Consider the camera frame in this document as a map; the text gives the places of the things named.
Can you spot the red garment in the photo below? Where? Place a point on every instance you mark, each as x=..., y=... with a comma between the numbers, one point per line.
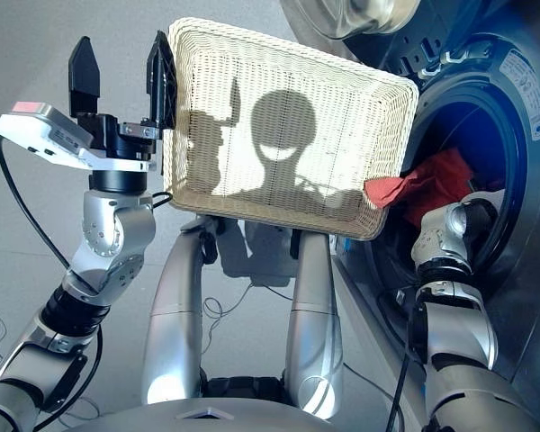
x=432, y=180

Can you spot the pale woven laundry basket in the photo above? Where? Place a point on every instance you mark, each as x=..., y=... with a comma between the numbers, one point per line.
x=297, y=76

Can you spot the round washing machine door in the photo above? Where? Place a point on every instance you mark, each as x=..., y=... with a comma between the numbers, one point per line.
x=355, y=15

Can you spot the grey washing machine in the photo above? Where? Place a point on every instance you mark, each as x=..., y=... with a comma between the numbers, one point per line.
x=499, y=112

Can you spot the silver robot leg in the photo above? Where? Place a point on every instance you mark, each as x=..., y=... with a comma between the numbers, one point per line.
x=175, y=324
x=315, y=324

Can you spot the grey robot torso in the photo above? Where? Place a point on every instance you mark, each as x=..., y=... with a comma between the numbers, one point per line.
x=198, y=416

